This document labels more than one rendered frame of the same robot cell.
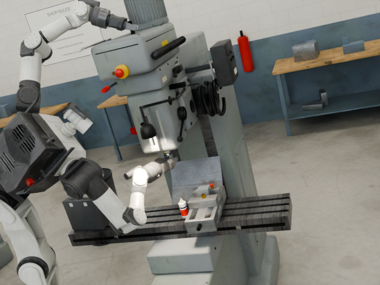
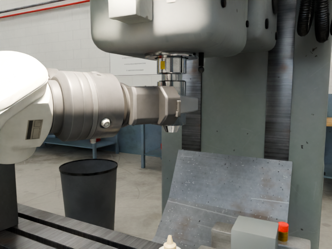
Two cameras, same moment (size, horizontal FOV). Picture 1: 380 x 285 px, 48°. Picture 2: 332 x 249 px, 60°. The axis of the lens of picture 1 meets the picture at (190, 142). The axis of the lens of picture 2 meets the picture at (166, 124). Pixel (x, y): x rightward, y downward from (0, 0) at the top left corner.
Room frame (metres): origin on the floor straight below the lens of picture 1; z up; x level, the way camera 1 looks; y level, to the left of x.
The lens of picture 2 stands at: (1.62, 0.07, 1.25)
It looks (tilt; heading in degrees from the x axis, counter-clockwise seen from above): 7 degrees down; 8
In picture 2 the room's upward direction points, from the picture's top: straight up
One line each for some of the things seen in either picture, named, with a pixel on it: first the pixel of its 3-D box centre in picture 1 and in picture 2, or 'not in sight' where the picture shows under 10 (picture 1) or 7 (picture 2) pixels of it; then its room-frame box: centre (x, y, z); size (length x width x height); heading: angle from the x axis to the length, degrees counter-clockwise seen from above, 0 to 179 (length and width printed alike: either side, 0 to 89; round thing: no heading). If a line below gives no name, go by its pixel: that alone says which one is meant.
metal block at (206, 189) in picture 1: (204, 192); (254, 245); (2.03, 0.00, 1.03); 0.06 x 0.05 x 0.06; 72
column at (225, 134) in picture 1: (214, 183); (247, 219); (2.66, -0.09, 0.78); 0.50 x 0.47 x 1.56; 160
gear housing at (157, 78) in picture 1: (149, 74); not in sight; (2.12, 0.11, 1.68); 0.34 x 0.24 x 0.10; 160
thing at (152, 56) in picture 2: not in sight; (171, 56); (2.08, 0.13, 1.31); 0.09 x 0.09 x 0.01
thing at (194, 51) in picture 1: (175, 60); not in sight; (2.55, -0.04, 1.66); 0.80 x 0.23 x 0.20; 160
